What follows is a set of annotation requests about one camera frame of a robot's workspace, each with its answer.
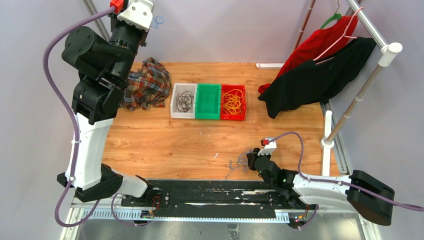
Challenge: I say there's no metal corner post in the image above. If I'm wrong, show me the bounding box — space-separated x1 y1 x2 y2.
81 0 110 40

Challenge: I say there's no plaid flannel shirt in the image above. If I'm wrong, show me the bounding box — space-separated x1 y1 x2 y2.
119 57 172 111

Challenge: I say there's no cable bundle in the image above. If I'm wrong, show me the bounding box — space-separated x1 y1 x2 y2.
225 149 254 181

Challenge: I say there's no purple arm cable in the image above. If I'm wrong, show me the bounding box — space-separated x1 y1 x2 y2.
43 5 153 229
261 131 424 229

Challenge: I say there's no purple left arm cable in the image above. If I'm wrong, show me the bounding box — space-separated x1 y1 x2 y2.
43 5 153 229

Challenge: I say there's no black shirt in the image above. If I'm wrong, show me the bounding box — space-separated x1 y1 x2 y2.
258 37 376 119

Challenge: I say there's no green plastic bin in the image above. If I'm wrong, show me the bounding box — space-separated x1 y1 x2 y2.
195 83 221 120

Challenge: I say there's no green hanger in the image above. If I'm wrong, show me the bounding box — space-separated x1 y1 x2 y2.
320 0 342 30

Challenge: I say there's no pink hanger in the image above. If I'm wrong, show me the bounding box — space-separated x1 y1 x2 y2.
312 7 364 62

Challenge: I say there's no metal clothes rack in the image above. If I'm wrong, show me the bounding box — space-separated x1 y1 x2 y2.
294 0 404 148

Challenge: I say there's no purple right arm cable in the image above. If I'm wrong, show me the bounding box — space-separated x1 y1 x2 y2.
261 131 424 229

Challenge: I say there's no yellow cable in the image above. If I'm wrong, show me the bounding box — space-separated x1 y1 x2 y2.
222 88 245 116

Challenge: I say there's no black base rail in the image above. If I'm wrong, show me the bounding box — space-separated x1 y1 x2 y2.
120 179 316 219

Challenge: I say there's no red plastic bin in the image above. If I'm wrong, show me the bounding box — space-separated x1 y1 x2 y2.
220 84 247 121

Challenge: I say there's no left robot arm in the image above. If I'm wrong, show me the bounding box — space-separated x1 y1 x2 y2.
57 19 153 207

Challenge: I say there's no red shirt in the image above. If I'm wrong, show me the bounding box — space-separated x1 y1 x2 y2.
258 15 358 96

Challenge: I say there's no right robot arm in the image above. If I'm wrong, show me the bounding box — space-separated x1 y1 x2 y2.
246 152 395 226

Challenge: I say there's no white plastic bin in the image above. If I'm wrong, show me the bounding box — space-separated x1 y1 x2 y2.
170 83 198 119

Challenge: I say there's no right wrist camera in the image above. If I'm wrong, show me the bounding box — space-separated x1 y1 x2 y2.
258 137 277 156

